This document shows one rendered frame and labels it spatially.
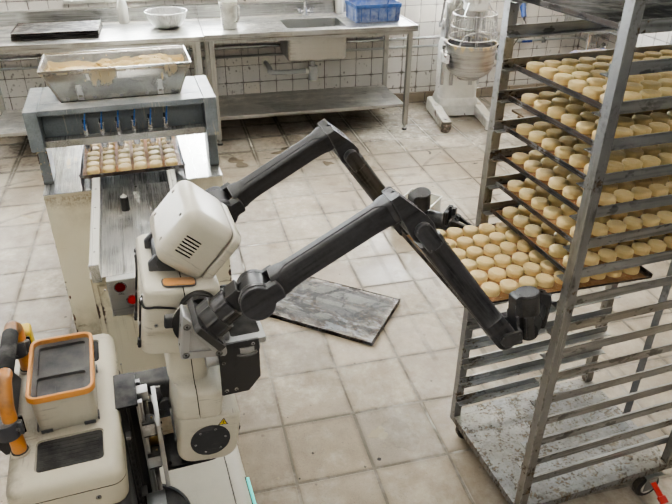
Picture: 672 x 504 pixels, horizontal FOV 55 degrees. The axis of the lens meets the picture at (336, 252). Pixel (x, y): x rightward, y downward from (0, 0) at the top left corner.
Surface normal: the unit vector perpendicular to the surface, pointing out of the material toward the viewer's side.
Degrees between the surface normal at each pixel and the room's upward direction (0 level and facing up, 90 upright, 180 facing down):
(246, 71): 90
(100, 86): 115
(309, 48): 91
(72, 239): 90
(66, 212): 90
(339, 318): 0
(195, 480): 1
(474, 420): 0
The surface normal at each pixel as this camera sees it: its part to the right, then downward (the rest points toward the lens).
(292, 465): 0.00, -0.86
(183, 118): 0.29, 0.49
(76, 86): 0.26, 0.81
